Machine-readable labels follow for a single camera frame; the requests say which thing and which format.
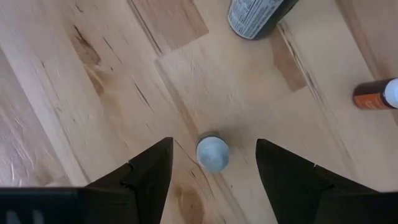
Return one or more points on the large black food coloring bottle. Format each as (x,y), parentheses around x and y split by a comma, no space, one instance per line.
(255,18)

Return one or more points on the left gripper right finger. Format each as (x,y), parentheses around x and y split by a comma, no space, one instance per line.
(311,199)

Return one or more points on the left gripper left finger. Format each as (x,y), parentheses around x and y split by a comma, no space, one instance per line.
(140,199)

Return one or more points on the small orange-label food coloring bottle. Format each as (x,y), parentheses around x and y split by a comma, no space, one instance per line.
(370,98)

